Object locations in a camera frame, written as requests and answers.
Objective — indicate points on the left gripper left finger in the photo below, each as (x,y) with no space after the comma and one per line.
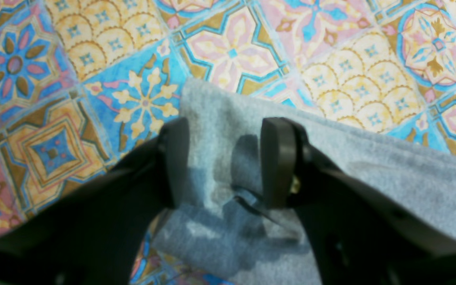
(92,236)

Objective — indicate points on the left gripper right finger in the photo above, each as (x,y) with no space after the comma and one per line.
(358,236)

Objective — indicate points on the grey T-shirt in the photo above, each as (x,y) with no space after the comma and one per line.
(224,225)

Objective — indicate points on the patterned tablecloth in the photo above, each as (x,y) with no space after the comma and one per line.
(83,82)

